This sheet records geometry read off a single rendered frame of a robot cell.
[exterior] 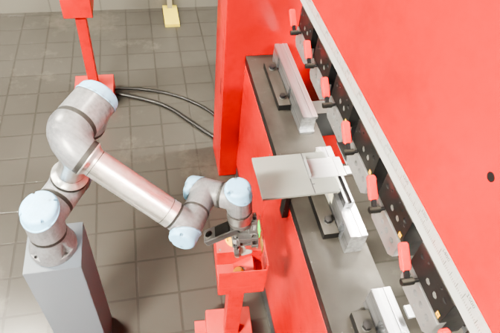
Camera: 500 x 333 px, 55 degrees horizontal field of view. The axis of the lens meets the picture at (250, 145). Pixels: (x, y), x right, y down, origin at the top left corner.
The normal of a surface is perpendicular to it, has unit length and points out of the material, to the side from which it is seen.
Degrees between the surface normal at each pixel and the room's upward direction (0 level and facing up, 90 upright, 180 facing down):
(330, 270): 0
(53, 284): 90
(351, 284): 0
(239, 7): 90
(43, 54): 0
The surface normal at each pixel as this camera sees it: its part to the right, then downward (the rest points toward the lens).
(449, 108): -0.98, 0.08
